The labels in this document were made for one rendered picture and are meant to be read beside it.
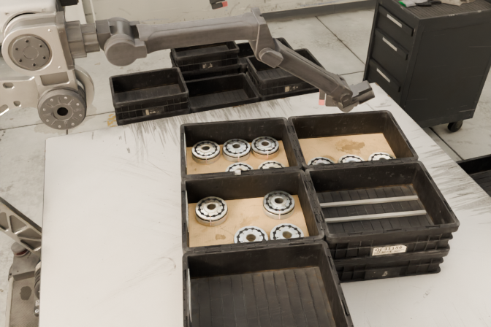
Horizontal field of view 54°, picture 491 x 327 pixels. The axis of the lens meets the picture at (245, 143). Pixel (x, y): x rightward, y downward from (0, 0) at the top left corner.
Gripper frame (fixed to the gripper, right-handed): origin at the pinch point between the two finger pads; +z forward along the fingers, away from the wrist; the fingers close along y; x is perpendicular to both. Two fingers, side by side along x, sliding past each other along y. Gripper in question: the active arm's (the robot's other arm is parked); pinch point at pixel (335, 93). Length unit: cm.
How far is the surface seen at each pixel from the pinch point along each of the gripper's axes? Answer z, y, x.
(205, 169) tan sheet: -16, 47, 26
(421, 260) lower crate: -49, -21, 42
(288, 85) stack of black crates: 94, 7, 13
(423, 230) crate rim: -55, -17, 29
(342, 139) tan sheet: -0.3, -4.3, 18.0
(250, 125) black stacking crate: -4.2, 31.6, 12.5
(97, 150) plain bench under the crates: 15, 94, 30
